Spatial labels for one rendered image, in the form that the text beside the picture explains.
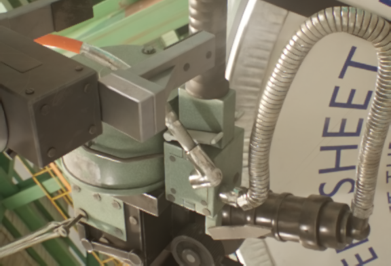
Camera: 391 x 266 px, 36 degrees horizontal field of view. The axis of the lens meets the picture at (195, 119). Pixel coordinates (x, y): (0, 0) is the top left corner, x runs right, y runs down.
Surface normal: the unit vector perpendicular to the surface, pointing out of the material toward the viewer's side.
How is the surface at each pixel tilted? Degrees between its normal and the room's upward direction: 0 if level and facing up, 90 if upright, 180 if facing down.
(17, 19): 129
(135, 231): 58
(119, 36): 90
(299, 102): 90
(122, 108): 50
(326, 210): 92
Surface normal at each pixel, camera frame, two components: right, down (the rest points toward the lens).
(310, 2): 0.06, 0.52
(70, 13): 0.76, 0.36
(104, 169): -0.21, 0.54
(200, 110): -0.51, 0.47
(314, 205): -0.37, -0.68
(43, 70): 0.00, -0.83
